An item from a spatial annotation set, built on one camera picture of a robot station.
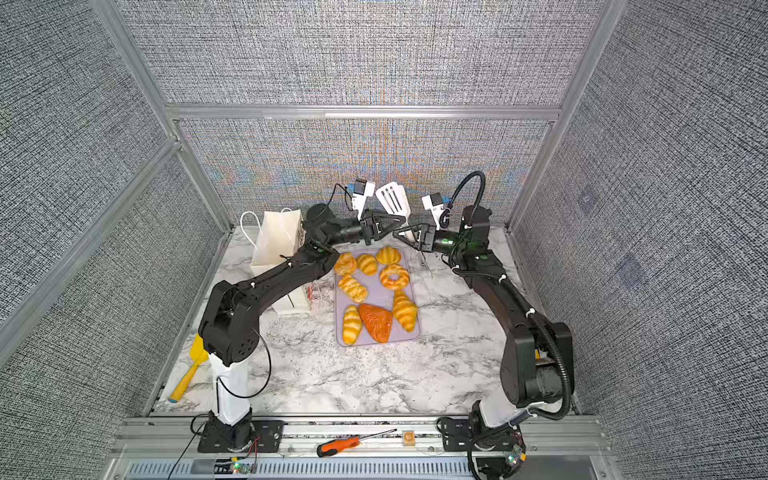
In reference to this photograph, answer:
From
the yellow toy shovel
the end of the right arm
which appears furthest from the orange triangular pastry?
the yellow toy shovel

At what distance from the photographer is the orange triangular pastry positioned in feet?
2.94

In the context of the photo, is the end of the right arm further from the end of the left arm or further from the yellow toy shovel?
the yellow toy shovel

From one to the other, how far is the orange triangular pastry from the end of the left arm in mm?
312

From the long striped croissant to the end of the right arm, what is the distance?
0.30 m

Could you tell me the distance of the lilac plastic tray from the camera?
0.91 meters
